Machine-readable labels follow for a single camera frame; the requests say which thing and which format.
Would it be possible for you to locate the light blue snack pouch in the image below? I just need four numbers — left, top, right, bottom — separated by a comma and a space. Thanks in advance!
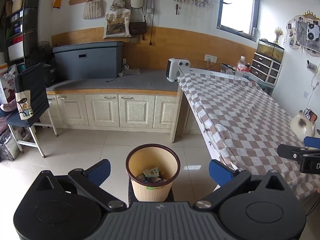
143, 167, 160, 178

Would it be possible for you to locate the dark brown shoulder bag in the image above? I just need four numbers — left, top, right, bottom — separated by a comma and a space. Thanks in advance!
129, 22, 148, 35

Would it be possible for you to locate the yellow round trash bin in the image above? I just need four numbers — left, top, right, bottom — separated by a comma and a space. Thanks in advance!
126, 144, 181, 202

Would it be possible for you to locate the checkered brown white tablecloth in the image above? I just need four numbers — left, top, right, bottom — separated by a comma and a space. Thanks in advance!
178, 73, 319, 200

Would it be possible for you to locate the white drawer organizer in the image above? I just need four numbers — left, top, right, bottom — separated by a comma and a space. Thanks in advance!
249, 52, 282, 87

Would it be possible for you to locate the cream cabinet bench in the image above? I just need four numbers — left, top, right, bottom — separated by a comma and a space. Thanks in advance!
41, 70, 178, 133

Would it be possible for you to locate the glass fish tank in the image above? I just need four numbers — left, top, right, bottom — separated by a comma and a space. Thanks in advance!
257, 40, 284, 63

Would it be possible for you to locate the clear water bottle red label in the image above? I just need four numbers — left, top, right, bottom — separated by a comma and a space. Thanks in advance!
234, 56, 246, 80

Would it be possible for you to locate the black folding chair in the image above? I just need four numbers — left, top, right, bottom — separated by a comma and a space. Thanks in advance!
6, 63, 58, 158

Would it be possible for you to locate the grey fabric storage box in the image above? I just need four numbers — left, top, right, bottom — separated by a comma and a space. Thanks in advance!
53, 41, 124, 80

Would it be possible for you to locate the white space heater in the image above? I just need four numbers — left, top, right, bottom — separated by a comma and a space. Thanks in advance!
166, 58, 191, 82

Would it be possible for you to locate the dark framed window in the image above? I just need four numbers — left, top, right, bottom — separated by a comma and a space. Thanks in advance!
217, 0, 260, 41

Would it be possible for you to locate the printed canvas tote bag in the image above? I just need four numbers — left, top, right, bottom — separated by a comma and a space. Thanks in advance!
103, 8, 131, 39

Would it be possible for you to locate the knitted beige handbag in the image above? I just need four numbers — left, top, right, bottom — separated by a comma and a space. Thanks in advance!
82, 0, 103, 20

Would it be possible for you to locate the black shelving unit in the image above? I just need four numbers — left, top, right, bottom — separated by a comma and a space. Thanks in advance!
4, 0, 40, 72

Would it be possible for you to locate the panda photo wall board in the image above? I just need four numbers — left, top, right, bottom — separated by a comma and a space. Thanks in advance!
286, 10, 319, 57

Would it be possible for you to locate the white wall power socket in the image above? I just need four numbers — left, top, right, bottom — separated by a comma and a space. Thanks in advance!
204, 54, 217, 63

